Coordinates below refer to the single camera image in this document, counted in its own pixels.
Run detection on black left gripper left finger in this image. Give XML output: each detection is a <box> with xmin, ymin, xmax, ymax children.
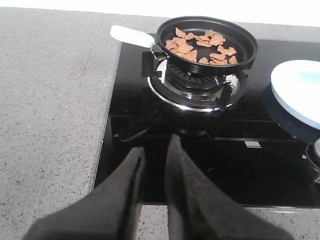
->
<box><xmin>24</xmin><ymin>147</ymin><xmax>146</xmax><ymax>240</ymax></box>

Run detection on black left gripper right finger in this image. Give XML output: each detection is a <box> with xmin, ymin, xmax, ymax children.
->
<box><xmin>164</xmin><ymin>134</ymin><xmax>293</xmax><ymax>240</ymax></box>

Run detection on light blue plate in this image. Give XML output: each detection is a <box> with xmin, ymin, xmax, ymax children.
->
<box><xmin>270</xmin><ymin>60</ymin><xmax>320</xmax><ymax>130</ymax></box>

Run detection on black frying pan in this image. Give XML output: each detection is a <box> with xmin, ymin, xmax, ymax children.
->
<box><xmin>110</xmin><ymin>16</ymin><xmax>258</xmax><ymax>77</ymax></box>

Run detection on brown meat pieces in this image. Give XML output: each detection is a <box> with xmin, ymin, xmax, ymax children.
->
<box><xmin>165</xmin><ymin>28</ymin><xmax>238</xmax><ymax>66</ymax></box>

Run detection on black glass gas hob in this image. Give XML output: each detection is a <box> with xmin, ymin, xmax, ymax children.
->
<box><xmin>95</xmin><ymin>39</ymin><xmax>320</xmax><ymax>208</ymax></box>

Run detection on left silver stove knob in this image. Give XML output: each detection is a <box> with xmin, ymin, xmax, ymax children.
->
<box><xmin>305</xmin><ymin>139</ymin><xmax>320</xmax><ymax>184</ymax></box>

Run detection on left black burner head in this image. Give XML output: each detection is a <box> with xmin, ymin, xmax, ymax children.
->
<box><xmin>165</xmin><ymin>61</ymin><xmax>223</xmax><ymax>91</ymax></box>

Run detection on left black pan support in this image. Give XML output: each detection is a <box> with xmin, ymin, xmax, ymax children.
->
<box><xmin>141</xmin><ymin>51</ymin><xmax>247</xmax><ymax>112</ymax></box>

